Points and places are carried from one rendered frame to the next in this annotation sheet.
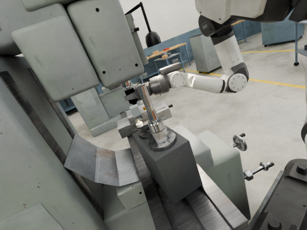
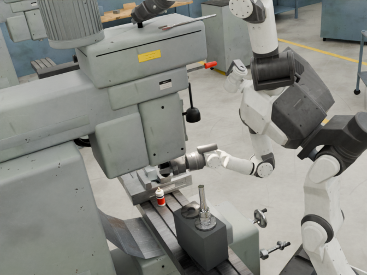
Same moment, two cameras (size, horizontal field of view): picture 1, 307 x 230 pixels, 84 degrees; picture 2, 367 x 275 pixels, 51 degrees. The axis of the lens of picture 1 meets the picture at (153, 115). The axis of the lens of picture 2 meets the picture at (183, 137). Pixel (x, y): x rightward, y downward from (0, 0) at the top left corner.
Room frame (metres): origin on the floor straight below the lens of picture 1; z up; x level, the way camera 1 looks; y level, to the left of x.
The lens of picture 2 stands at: (-0.71, 0.35, 2.22)
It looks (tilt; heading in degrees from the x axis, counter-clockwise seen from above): 29 degrees down; 345
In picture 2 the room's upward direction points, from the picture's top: 8 degrees counter-clockwise
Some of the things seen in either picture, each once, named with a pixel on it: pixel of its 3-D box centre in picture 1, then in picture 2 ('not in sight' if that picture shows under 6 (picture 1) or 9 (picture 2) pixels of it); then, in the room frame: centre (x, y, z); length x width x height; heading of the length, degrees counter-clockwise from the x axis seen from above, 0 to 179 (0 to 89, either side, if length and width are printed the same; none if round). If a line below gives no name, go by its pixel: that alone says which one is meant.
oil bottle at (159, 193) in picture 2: (140, 127); (160, 196); (0.90, 0.10, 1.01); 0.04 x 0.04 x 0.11
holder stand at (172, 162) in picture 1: (164, 156); (200, 233); (0.50, 0.02, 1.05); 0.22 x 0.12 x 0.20; 17
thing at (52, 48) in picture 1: (65, 60); (114, 136); (0.78, 0.26, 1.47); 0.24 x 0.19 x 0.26; 8
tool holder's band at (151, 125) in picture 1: (155, 122); (203, 209); (0.46, 0.00, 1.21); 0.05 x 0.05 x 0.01
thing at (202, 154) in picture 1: (158, 160); (176, 234); (0.81, 0.07, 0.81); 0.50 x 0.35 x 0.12; 98
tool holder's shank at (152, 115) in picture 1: (148, 104); (202, 197); (0.46, 0.00, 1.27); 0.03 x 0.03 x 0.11
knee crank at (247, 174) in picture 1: (258, 169); (274, 248); (0.74, -0.48, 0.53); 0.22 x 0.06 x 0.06; 98
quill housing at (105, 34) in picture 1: (108, 44); (155, 123); (0.80, 0.07, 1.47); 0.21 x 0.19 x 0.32; 8
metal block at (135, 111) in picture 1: (134, 110); (151, 172); (1.04, 0.10, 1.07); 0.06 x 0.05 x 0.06; 6
